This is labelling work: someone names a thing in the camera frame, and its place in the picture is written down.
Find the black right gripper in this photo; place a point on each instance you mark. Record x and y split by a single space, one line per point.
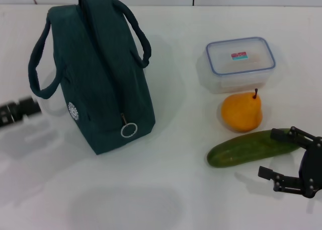
313 169

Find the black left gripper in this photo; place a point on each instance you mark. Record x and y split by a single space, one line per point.
7 114

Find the green cucumber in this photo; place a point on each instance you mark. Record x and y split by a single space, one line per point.
239 149

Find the orange pear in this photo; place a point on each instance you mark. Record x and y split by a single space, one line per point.
241 114

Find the dark teal insulated lunch bag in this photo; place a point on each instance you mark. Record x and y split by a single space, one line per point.
100 76

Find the clear plastic box blue rim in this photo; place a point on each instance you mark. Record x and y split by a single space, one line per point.
239 69

